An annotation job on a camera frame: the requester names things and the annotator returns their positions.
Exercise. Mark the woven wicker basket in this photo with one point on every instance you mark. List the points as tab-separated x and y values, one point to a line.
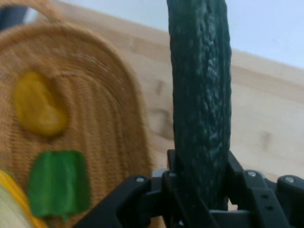
99	99

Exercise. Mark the dark green cucumber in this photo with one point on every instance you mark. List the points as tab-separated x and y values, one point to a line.
202	95

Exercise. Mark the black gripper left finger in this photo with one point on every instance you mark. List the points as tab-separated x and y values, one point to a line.
133	202

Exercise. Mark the wooden cutting board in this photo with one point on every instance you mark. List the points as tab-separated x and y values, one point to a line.
261	114

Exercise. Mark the green bell pepper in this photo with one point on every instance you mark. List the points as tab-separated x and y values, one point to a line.
59	183

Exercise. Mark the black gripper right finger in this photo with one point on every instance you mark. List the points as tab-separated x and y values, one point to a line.
266	204

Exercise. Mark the yellow corn cob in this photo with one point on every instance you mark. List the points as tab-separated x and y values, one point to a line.
12	202

